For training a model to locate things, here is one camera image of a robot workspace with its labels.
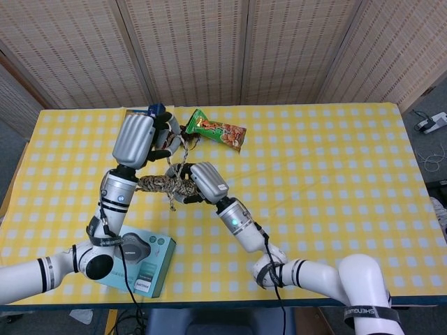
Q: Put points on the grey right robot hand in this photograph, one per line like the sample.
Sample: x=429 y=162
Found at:
x=209 y=183

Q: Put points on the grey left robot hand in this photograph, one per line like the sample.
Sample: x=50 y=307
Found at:
x=134 y=139

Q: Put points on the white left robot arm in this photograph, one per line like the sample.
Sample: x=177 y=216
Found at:
x=115 y=195

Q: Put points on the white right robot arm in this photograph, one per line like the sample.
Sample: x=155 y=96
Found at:
x=244 y=234

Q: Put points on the flat orange picture box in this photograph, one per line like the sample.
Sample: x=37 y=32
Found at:
x=134 y=112

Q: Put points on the dark blue carton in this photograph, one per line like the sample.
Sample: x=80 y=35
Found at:
x=157 y=109

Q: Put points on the dark red grape bunch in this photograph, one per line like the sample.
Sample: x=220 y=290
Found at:
x=186 y=137

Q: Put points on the green snack bag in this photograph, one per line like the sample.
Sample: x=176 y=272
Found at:
x=216 y=130

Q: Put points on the teal Philips product box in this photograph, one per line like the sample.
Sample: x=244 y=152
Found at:
x=153 y=265

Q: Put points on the woven folding screen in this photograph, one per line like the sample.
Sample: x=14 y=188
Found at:
x=195 y=52

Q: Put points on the yellow checkered tablecloth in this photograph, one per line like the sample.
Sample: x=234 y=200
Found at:
x=314 y=209

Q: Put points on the blue padded seat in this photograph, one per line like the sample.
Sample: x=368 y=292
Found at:
x=209 y=321

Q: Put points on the crumpled grey paper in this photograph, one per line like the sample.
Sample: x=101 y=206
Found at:
x=81 y=315

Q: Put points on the black floor object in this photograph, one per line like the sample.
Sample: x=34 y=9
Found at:
x=438 y=188

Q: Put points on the white floor power strip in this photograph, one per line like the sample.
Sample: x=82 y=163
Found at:
x=431 y=124

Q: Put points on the white crumpled fabric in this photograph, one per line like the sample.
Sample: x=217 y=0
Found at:
x=440 y=216

